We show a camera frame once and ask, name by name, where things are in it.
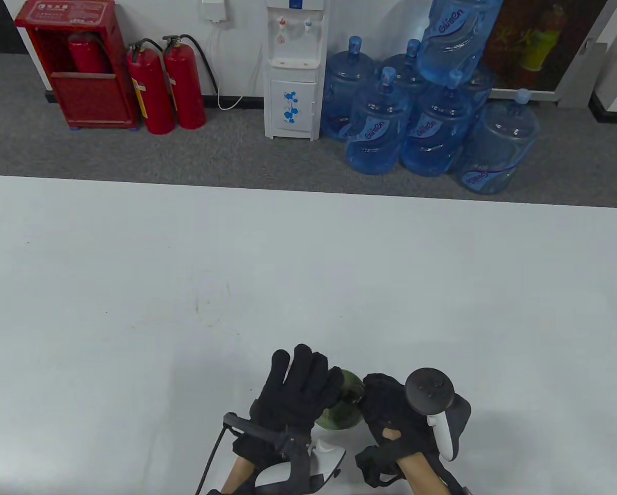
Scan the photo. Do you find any black wrist mount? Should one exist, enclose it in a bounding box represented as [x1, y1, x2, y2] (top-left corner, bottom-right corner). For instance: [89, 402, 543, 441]
[222, 412, 314, 495]
[355, 444, 410, 488]

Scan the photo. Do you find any person's right hand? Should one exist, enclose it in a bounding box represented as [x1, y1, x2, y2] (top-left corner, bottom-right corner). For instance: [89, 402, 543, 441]
[359, 373, 439, 457]

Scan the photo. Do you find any white wall box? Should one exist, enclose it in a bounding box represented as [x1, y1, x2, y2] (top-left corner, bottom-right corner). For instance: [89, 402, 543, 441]
[201, 0, 228, 23]

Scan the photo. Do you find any person's left forearm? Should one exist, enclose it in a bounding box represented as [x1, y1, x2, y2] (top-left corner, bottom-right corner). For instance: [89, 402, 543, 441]
[220, 456, 257, 495]

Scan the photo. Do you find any red fire extinguisher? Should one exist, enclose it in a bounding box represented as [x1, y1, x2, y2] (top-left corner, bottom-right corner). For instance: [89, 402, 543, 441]
[67, 32, 111, 74]
[127, 39, 175, 136]
[163, 34, 220, 130]

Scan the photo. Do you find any dark framed poster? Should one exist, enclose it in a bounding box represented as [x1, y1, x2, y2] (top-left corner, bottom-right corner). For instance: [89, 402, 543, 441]
[483, 0, 598, 92]

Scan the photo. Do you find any white power cable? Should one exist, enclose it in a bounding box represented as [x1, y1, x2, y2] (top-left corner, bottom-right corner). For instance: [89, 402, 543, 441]
[208, 21, 263, 110]

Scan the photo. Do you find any black white controller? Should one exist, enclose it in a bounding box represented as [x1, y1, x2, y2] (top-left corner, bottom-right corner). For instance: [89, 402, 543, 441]
[405, 367, 472, 461]
[254, 438, 346, 490]

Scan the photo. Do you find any green seasoning dish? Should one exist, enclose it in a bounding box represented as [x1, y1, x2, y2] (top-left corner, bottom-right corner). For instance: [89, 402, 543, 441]
[315, 367, 365, 430]

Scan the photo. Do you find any person's left hand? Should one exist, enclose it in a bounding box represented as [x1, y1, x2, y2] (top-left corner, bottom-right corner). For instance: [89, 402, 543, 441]
[233, 343, 346, 463]

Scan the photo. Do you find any stack of blue water bottles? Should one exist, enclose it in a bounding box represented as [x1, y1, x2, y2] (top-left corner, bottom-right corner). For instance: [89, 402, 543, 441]
[321, 0, 542, 196]

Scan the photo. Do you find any black right wrist mount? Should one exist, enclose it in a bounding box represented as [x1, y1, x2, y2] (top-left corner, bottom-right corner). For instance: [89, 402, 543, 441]
[355, 444, 410, 488]

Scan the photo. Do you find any person's right forearm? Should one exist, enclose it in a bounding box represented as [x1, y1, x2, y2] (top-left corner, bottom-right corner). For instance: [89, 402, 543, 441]
[396, 451, 451, 495]

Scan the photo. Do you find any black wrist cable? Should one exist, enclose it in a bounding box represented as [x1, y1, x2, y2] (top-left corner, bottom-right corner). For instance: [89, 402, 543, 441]
[195, 431, 228, 495]

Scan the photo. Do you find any white water dispenser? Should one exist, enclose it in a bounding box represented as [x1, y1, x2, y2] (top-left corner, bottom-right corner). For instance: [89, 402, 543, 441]
[264, 0, 330, 141]

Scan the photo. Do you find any black white right controller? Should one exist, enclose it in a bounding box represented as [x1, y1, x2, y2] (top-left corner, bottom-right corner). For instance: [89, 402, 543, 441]
[405, 367, 472, 461]

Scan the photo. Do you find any black white left controller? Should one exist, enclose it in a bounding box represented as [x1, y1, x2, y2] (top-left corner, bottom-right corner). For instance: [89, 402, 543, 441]
[254, 438, 346, 490]

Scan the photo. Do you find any red fire extinguisher cabinet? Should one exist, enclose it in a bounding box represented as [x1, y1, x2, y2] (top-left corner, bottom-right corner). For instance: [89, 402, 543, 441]
[14, 0, 140, 130]

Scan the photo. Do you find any black left wrist mount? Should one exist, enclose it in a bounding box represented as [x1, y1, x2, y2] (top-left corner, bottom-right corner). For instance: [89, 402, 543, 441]
[222, 412, 314, 495]

